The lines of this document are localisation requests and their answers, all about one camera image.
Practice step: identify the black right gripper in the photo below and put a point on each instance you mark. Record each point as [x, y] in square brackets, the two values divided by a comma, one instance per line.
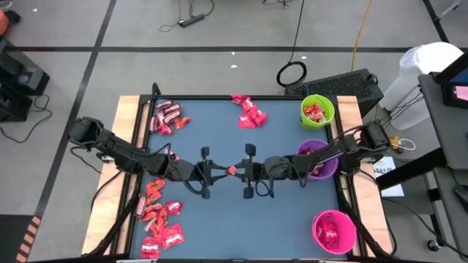
[254, 171]

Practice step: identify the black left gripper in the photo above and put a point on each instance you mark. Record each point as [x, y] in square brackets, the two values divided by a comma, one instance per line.
[205, 171]

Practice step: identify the red white KitKat wrapper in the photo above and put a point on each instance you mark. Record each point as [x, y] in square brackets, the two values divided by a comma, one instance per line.
[174, 156]
[318, 117]
[148, 225]

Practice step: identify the red Skittles candy pack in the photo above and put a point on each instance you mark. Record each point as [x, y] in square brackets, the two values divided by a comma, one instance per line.
[150, 248]
[332, 233]
[173, 236]
[174, 207]
[319, 231]
[258, 117]
[248, 104]
[246, 121]
[239, 98]

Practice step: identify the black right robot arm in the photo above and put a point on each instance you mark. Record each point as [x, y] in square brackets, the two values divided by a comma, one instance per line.
[329, 153]

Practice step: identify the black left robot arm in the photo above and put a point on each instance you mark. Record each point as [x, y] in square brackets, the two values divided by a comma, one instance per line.
[120, 153]

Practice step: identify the purple plastic basket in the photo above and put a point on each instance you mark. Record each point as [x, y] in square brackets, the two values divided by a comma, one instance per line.
[311, 178]

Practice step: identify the green plastic basket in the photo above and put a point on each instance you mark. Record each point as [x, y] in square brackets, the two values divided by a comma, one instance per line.
[311, 126]

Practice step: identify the wooden table board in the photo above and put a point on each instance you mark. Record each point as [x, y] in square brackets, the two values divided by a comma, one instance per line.
[349, 109]
[126, 109]

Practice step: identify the pink plastic basket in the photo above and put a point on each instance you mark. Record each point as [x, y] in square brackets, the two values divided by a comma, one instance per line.
[345, 233]

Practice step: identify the black mesh computer tower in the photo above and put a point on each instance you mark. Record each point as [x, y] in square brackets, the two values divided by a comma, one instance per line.
[340, 85]

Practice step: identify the white paper sheet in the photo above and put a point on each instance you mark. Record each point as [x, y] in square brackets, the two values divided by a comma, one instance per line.
[395, 190]

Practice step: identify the yellow plug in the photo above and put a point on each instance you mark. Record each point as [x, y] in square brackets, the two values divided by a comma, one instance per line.
[395, 141]

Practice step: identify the grey desk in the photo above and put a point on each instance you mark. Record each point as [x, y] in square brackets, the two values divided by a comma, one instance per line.
[446, 131]
[451, 219]

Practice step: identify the black monitor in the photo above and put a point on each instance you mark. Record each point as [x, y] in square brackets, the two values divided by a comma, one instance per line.
[444, 96]

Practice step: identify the black mat orange stripes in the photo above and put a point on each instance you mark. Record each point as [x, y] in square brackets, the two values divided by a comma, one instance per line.
[11, 237]

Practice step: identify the black equipment cart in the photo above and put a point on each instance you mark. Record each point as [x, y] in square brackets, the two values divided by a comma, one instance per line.
[18, 80]

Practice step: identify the orange object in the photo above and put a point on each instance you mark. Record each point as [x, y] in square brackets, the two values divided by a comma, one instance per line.
[3, 22]

